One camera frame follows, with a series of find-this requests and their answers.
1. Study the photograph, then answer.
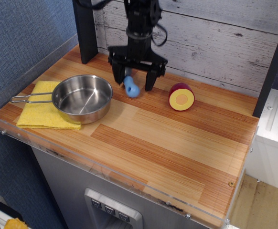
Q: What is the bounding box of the black frame post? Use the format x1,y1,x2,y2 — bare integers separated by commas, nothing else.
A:
72,0,98,64
252,44,278,118

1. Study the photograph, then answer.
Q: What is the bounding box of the black left frame post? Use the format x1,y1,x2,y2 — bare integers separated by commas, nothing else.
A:
72,0,98,64

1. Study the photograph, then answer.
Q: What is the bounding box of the black cable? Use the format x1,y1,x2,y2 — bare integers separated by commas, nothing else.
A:
77,0,111,10

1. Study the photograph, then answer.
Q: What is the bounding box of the grey cabinet with dispenser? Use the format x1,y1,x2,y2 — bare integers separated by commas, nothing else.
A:
33,148,204,229

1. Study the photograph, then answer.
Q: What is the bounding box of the red and yellow toy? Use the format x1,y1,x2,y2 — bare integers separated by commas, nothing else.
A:
169,83,195,111

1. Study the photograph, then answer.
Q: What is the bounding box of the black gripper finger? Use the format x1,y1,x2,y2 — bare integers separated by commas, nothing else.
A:
111,60,126,84
145,68,159,91

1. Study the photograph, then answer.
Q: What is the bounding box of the white appliance at right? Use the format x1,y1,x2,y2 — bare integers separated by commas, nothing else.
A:
245,89,278,188

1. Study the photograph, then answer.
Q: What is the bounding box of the blue and grey toy spoon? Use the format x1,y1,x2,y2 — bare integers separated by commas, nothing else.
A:
123,67,140,98

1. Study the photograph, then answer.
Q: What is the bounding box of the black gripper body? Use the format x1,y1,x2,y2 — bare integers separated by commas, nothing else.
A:
108,31,168,76

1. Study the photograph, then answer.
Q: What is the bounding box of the stainless steel pot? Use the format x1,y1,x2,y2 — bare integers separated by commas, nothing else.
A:
10,74,113,124

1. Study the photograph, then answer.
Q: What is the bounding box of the yellow object bottom left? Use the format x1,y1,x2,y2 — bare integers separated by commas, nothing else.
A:
4,218,29,229

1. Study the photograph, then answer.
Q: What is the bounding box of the black right frame post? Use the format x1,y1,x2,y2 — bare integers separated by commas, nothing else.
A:
252,44,278,118

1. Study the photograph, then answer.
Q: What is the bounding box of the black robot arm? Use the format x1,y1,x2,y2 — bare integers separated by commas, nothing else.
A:
108,0,168,91

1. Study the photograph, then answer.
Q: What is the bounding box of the yellow cloth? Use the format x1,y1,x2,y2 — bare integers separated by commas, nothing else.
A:
16,81,81,130

